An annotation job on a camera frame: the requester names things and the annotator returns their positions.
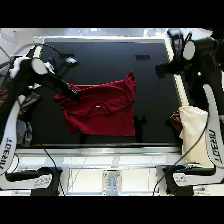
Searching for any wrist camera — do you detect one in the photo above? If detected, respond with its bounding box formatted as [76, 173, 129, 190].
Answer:
[167, 29, 185, 50]
[57, 55, 80, 76]

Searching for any silver frame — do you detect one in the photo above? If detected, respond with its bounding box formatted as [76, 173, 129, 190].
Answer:
[0, 145, 224, 197]

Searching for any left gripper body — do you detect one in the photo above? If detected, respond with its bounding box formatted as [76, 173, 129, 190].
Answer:
[64, 83, 81, 103]

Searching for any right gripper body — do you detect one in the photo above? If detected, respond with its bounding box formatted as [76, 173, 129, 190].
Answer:
[154, 61, 177, 79]

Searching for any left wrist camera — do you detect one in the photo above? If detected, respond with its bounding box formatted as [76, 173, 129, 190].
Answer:
[57, 55, 80, 76]

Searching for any red T-shirt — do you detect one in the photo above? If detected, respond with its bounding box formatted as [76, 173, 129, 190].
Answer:
[53, 71, 138, 137]

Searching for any cream garment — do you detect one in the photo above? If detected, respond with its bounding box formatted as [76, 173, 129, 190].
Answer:
[178, 105, 215, 168]

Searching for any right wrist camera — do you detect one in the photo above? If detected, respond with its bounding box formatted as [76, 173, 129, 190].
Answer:
[167, 29, 185, 50]

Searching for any black cable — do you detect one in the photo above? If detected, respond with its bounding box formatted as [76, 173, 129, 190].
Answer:
[151, 114, 212, 197]
[28, 42, 68, 197]

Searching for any brown garment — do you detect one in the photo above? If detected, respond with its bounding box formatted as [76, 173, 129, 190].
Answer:
[0, 82, 42, 118]
[169, 112, 183, 135]

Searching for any grey garment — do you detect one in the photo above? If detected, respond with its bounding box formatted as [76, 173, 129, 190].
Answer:
[15, 119, 34, 148]

